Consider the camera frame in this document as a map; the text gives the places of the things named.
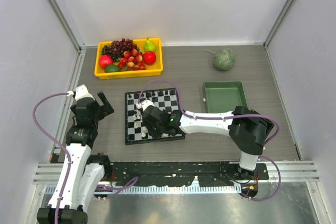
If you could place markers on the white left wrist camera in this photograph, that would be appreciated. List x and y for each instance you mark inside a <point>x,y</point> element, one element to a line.
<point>79,93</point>

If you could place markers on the black white chessboard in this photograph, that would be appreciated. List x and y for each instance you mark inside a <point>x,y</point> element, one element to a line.
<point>135,130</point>

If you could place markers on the red apple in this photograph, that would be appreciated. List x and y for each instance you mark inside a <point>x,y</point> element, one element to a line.
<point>105,61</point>
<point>149,58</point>

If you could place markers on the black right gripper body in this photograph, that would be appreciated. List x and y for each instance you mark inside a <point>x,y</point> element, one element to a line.
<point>155,130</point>

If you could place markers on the green plastic tray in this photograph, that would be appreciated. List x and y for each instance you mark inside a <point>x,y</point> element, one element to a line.
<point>223,96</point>

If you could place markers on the yellow plastic fruit bin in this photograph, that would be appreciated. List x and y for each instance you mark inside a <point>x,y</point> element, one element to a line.
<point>153,70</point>

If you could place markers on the red cherry cluster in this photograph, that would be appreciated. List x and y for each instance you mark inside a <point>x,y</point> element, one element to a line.
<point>132,60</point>

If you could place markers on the green lime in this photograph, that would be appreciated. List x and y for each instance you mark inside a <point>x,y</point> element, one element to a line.
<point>112,68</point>

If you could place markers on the dark red grape bunch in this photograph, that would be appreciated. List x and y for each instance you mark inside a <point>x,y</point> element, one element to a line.
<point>116,48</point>

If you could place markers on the red apple right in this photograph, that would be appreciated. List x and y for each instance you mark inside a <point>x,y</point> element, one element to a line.
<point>149,58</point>

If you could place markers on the red apple left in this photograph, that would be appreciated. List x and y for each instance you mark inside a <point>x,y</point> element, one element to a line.
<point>105,61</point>

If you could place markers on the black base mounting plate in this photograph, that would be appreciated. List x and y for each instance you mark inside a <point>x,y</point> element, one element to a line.
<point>178,174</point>

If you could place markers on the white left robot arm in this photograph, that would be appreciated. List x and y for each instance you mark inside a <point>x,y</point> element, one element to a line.
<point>81,170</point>

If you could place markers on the green pear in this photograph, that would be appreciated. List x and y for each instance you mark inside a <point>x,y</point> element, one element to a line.
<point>149,46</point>

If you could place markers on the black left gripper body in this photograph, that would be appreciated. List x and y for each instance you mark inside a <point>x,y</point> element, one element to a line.
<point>97,116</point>

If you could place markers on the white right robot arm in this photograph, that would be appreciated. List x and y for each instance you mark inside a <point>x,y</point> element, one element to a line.
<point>249,130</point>

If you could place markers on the green round melon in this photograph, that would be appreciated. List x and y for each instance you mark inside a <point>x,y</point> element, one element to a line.
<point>224,59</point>

